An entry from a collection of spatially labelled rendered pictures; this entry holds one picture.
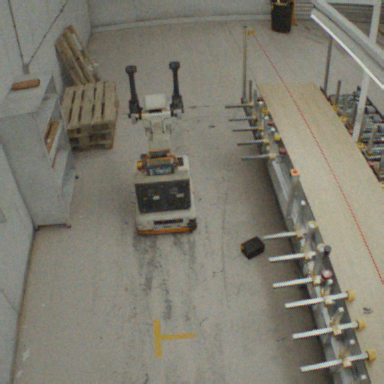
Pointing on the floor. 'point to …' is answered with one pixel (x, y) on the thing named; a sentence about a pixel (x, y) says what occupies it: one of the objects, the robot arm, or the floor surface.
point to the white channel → (358, 43)
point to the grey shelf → (31, 135)
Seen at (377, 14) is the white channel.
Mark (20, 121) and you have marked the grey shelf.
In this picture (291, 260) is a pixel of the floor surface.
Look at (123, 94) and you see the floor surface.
